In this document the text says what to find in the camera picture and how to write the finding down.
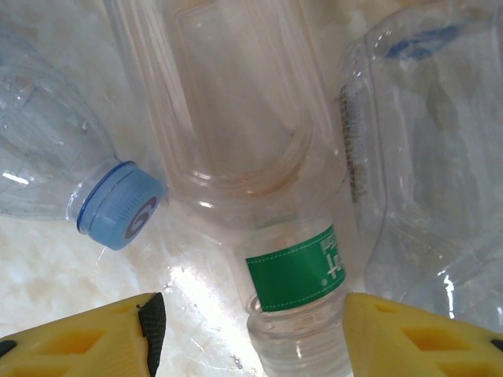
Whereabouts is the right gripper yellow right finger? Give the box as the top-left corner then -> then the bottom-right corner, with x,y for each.
343,292 -> 503,377

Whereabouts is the clear bottle green neck band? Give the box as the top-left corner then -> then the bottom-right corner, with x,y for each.
104,0 -> 354,377

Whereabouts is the clear bottle blue cap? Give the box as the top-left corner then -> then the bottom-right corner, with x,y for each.
0,11 -> 166,252

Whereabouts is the clear bottle blue print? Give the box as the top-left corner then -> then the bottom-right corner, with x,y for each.
336,3 -> 503,321

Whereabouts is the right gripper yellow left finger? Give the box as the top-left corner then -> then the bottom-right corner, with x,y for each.
0,291 -> 168,377

